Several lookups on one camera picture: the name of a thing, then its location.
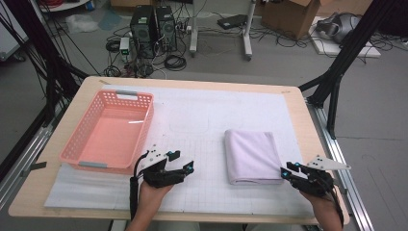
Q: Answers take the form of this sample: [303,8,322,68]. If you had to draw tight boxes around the grey rounded device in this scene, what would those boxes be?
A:
[316,12,362,44]

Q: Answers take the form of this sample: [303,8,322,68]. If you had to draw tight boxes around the narrow black computer tower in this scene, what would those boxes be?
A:
[155,5,178,54]

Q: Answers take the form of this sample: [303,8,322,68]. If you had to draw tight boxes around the white floor board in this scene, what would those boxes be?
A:
[308,15,382,60]

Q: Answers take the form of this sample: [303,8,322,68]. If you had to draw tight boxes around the white foam sheet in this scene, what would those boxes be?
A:
[43,163,133,210]

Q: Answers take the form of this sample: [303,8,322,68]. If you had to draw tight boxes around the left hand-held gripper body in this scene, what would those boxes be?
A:
[138,144,187,189]

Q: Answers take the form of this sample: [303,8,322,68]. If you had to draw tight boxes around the white power adapter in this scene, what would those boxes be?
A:
[118,37,131,62]

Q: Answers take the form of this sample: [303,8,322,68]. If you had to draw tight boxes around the aluminium rail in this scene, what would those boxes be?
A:
[306,99,375,231]
[0,105,64,211]

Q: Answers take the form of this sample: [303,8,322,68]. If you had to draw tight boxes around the black flat box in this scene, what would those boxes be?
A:
[217,13,248,31]

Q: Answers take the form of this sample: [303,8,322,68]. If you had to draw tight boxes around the white round table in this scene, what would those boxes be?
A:
[38,0,92,13]

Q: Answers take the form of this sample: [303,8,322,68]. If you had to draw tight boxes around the small black cable coil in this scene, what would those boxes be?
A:
[105,39,121,54]

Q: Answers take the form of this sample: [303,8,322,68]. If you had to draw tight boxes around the tangle of black floor cables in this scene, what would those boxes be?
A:
[205,13,408,65]

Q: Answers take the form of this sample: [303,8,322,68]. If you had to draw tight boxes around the white grid mat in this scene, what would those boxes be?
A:
[95,84,316,219]

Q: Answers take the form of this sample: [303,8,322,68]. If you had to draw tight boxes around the large black cable coil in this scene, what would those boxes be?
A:
[164,54,188,72]

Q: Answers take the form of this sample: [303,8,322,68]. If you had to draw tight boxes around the black metal frame post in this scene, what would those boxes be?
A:
[0,0,90,182]
[297,0,397,141]

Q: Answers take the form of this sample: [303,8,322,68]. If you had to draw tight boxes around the person's left hand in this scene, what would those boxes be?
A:
[138,180,176,217]

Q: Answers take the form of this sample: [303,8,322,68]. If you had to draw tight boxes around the pink plastic basket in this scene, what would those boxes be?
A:
[58,90,155,176]

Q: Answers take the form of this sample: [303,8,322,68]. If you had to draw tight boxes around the clear plastic bag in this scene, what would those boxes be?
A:
[65,13,99,35]

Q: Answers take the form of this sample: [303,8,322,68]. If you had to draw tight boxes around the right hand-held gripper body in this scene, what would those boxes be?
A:
[288,155,352,197]

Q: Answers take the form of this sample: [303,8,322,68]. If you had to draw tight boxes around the teal plastic sheet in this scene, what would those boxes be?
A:
[97,9,123,32]

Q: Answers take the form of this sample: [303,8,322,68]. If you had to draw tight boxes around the open cardboard box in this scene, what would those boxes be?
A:
[260,0,321,41]

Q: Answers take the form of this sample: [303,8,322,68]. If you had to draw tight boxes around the grey metal bracket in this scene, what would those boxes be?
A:
[20,161,48,178]

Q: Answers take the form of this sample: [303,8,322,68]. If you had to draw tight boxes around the wide black computer tower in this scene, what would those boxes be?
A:
[129,4,158,61]

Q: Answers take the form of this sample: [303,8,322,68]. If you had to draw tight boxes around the person's right hand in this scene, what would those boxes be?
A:
[301,189,344,223]

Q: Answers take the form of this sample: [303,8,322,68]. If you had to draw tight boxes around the lilac patterned towel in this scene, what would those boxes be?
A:
[223,129,286,186]

